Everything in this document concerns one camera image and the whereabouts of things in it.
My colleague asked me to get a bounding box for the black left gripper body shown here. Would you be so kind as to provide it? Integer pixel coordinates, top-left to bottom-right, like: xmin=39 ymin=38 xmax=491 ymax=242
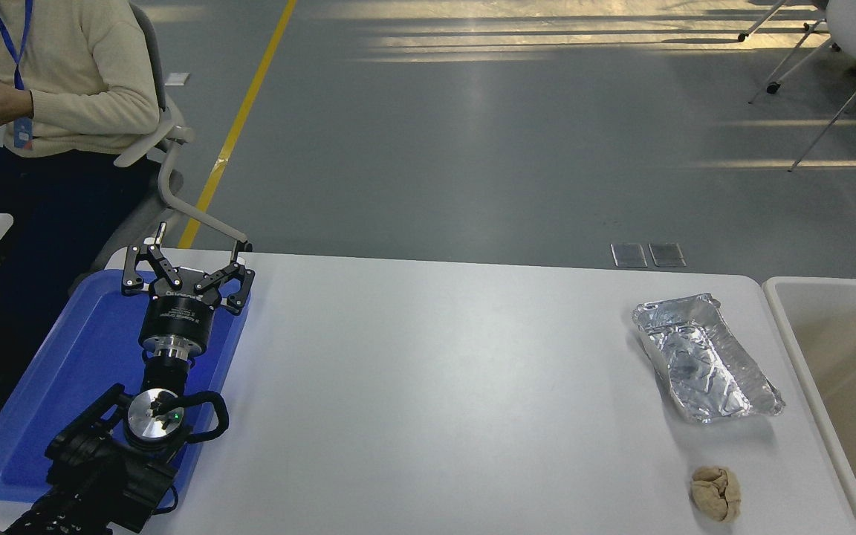
xmin=138 ymin=269 xmax=219 ymax=355

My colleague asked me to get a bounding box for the grey office chair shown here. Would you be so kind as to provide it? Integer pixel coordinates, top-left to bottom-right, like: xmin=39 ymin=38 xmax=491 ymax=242
xmin=90 ymin=0 xmax=254 ymax=276

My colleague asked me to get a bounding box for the blue plastic tray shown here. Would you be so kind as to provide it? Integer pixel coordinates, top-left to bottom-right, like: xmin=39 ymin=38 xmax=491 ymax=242
xmin=0 ymin=268 xmax=250 ymax=513

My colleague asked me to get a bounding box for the person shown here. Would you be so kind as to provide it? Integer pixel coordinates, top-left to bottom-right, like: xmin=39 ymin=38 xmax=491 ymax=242
xmin=0 ymin=0 xmax=161 ymax=417

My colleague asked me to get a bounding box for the metal floor outlet plate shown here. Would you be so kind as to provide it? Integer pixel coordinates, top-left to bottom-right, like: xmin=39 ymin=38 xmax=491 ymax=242
xmin=611 ymin=243 xmax=648 ymax=269
xmin=649 ymin=242 xmax=687 ymax=268

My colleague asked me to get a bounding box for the crumpled foil tray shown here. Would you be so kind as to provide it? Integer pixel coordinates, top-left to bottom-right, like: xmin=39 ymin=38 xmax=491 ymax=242
xmin=632 ymin=293 xmax=785 ymax=424

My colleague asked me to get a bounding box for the crumpled tan paper ball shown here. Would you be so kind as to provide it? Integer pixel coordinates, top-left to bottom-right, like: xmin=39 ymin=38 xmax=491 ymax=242
xmin=690 ymin=466 xmax=742 ymax=522

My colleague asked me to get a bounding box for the white chair with metal legs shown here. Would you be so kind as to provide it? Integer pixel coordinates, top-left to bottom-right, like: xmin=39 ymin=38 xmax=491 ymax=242
xmin=739 ymin=0 xmax=856 ymax=173

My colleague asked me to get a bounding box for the blue lanyard with badge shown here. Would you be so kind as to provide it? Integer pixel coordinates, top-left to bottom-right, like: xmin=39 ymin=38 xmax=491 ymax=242
xmin=0 ymin=0 xmax=35 ymax=149

